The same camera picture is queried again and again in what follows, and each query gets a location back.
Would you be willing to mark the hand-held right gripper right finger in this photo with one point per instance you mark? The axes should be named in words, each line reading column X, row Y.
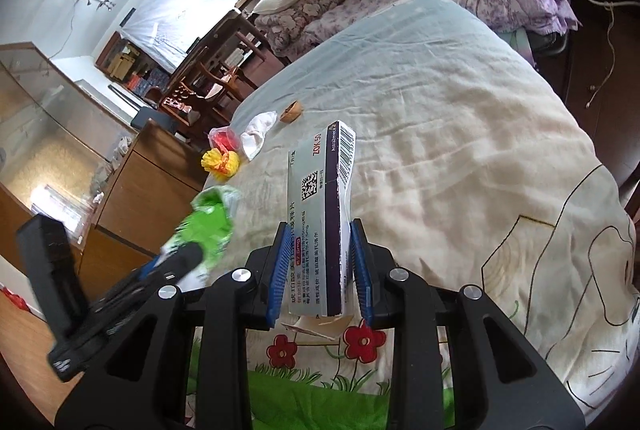
column 361, row 275

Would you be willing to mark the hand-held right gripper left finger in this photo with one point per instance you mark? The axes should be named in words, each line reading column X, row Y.
column 280, row 280

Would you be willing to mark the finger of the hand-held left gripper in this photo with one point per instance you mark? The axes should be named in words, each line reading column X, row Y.
column 182, row 256

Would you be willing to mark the green wrapper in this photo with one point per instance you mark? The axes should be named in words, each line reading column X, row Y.
column 207, row 220

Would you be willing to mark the white purple medicine box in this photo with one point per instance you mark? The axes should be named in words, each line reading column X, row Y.
column 320, row 220

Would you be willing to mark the red bag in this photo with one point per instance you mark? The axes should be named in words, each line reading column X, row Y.
column 12, row 299

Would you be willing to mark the wooden cabinet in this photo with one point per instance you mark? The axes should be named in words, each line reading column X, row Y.
column 150, row 180

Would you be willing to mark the red crumpled packet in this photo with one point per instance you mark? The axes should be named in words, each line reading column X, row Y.
column 226, row 139

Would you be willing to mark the black chair back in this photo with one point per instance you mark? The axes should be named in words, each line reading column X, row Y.
column 155, row 120

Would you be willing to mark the glass panel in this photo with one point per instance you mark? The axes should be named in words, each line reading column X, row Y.
column 55, row 120

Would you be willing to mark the small brown shell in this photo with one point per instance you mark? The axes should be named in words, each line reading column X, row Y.
column 291, row 112

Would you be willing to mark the wooden chair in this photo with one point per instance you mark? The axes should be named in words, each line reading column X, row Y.
column 217, row 85

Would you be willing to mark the wooden bookshelf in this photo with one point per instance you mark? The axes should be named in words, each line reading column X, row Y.
column 130, row 68

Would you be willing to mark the dark floral quilt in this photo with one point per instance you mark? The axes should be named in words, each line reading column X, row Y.
column 310, row 10

